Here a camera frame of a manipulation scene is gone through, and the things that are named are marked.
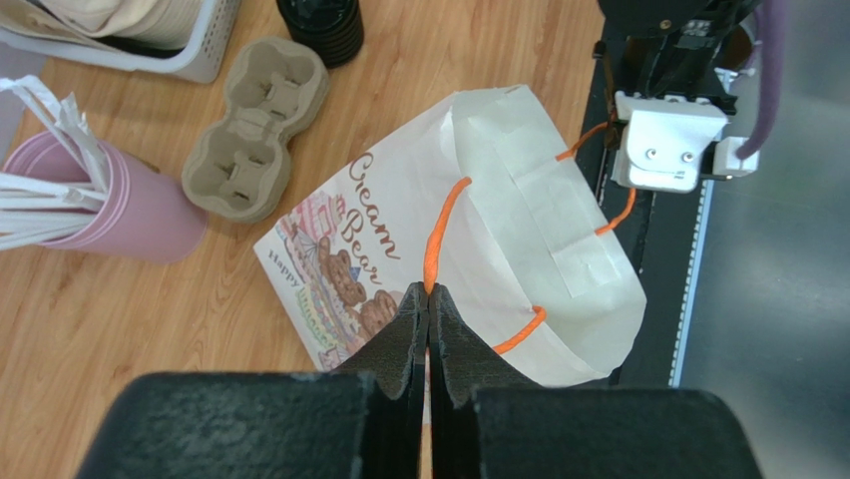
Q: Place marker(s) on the white paper takeout bag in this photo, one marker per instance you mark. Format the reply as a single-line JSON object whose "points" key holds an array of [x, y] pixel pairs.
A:
{"points": [[527, 254]]}

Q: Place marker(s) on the stack of black lids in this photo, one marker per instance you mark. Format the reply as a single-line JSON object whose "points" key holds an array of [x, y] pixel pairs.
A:
{"points": [[332, 29]]}

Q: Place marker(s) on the white plastic basket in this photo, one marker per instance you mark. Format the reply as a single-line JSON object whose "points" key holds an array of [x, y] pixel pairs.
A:
{"points": [[198, 62]]}

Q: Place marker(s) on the pink straw holder cup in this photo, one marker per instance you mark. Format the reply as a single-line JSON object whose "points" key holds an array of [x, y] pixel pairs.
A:
{"points": [[146, 216]]}

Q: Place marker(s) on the wrapped white straws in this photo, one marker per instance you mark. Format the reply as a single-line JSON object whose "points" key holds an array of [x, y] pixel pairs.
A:
{"points": [[35, 210]]}

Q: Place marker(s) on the cardboard cup carrier tray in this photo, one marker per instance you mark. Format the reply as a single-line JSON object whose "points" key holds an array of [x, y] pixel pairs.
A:
{"points": [[240, 166]]}

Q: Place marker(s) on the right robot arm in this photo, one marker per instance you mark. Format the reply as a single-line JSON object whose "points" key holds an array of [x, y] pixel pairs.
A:
{"points": [[656, 49]]}

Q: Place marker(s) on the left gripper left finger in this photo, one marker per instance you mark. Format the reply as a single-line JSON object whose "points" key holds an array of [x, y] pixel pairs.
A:
{"points": [[393, 362]]}

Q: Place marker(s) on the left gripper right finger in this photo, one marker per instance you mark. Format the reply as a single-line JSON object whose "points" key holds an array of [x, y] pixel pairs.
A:
{"points": [[465, 444]]}

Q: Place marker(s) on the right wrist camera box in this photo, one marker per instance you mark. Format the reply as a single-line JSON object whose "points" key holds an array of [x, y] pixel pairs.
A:
{"points": [[666, 142]]}

